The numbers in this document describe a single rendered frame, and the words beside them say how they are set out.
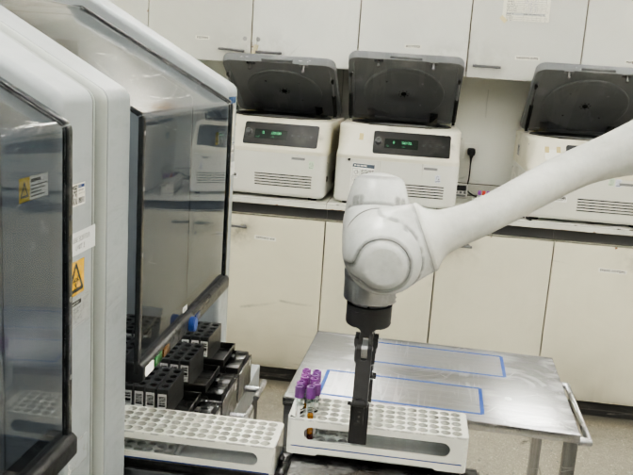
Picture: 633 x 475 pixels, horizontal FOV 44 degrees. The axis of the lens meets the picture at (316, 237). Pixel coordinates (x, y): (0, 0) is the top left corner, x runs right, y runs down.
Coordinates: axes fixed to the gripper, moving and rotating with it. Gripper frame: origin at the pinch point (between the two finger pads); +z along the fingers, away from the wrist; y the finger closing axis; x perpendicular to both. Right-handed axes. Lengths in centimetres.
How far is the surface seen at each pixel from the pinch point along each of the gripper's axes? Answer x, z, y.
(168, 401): 36.7, 6.1, 10.1
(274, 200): 55, 2, 227
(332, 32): 37, -75, 258
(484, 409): -24.4, 9.6, 31.7
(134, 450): 38.0, 8.8, -4.6
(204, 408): 31.4, 9.9, 17.3
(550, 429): -36.8, 9.6, 25.6
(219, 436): 23.5, 5.1, -3.3
